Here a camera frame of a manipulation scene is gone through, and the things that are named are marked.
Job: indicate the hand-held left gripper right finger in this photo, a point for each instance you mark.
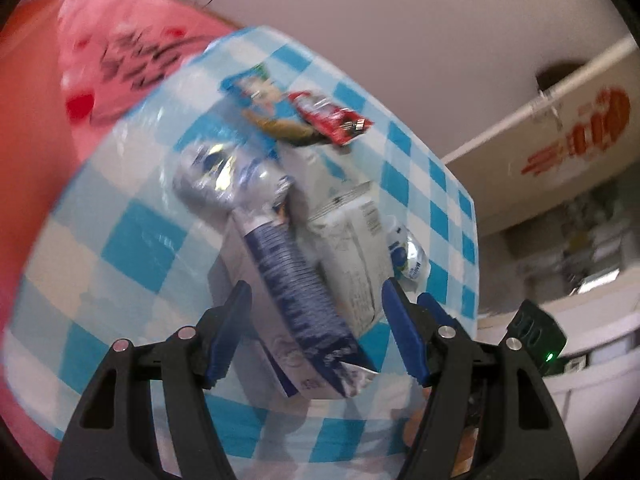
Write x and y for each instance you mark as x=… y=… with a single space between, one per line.
x=407 y=330

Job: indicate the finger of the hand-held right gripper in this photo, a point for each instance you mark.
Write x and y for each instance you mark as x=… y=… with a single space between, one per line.
x=437 y=312

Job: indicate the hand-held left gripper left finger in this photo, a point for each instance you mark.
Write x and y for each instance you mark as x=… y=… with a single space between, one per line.
x=227 y=330

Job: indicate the small blue white foil wrapper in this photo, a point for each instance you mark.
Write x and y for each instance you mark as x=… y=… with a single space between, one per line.
x=407 y=255

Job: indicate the blue and white carton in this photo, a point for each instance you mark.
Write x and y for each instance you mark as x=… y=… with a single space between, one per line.
x=295 y=285

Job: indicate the silver foil bag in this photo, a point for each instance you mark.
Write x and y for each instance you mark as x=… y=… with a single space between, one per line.
x=220 y=180

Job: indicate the red snack packet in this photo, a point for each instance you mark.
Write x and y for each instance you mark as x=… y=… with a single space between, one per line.
x=330 y=117

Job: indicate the blue cartoon snack packet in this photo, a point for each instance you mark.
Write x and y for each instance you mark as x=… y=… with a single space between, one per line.
x=260 y=95

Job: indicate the pink plastic bucket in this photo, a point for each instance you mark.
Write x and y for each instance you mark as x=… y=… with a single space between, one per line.
x=35 y=160

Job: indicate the person's right hand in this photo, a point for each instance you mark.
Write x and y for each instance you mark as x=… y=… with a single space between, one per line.
x=417 y=420

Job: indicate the cluttered shelf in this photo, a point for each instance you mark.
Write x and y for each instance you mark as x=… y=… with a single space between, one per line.
x=575 y=250

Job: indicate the blue checked tablecloth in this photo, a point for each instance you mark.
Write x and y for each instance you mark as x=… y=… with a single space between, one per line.
x=135 y=240

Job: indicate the cardboard box with red print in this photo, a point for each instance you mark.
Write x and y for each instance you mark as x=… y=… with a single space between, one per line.
x=550 y=125

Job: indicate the pink printed bed sheet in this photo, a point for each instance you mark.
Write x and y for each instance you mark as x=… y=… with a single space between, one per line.
x=100 y=25

